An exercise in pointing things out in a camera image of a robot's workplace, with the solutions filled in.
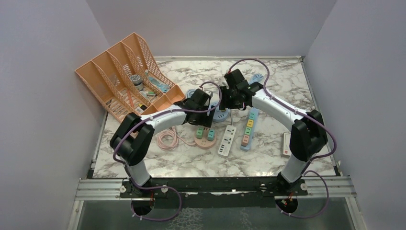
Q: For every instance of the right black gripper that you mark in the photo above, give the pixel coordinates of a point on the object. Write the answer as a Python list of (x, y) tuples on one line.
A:
[(224, 102)]

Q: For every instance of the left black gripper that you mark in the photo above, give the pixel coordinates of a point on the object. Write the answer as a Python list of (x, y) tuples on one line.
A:
[(205, 120)]

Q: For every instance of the teal plug adapter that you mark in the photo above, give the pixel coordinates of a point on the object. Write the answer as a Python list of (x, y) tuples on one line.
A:
[(253, 115), (211, 135)]

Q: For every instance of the green plug adapter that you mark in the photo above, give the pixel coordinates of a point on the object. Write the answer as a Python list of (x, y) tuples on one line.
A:
[(248, 131), (199, 133)]

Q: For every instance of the pink plug adapter small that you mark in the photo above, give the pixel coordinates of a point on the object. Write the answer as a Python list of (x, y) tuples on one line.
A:
[(245, 140)]

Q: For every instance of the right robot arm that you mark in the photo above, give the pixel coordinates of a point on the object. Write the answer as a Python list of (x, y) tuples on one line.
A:
[(307, 134)]

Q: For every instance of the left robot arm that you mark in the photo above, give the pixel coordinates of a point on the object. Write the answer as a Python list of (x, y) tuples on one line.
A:
[(132, 139)]

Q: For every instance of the blue power strip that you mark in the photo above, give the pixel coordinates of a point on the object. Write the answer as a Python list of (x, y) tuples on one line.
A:
[(248, 147)]

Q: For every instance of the blue round power socket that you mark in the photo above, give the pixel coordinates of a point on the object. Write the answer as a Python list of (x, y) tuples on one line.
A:
[(219, 116)]

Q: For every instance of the white power strip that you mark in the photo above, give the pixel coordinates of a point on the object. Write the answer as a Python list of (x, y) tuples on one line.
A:
[(227, 140)]

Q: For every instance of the pink round power socket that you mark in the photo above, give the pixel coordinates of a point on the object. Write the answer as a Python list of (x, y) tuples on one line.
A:
[(204, 143)]

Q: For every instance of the small white red box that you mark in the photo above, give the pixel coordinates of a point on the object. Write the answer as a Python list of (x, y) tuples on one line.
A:
[(286, 152)]

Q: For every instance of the orange plastic file rack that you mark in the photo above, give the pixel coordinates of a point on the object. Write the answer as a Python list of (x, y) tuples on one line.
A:
[(107, 77)]

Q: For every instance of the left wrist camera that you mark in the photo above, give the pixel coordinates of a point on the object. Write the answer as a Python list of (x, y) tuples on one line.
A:
[(209, 93)]

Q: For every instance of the black mounting rail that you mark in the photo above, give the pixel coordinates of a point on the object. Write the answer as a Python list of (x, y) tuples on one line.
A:
[(210, 192)]

